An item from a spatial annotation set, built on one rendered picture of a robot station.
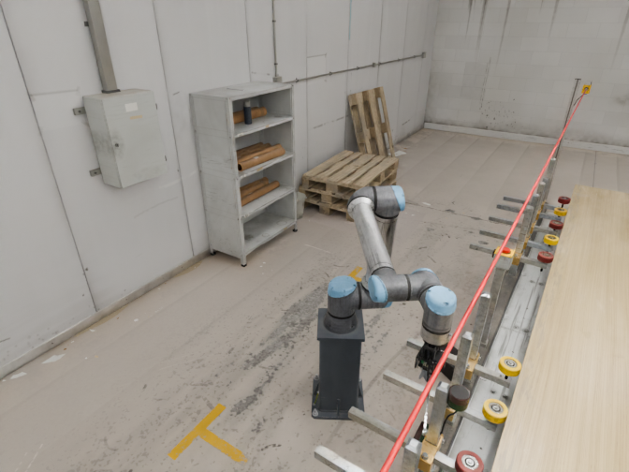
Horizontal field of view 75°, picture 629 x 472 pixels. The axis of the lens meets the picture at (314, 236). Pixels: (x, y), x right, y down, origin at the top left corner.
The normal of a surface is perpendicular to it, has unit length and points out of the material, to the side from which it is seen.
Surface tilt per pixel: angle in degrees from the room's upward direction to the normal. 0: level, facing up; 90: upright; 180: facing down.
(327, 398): 90
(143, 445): 0
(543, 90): 90
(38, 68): 90
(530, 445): 0
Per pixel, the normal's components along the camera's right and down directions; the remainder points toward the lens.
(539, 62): -0.54, 0.39
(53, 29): 0.84, 0.25
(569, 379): 0.00, -0.88
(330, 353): -0.04, 0.47
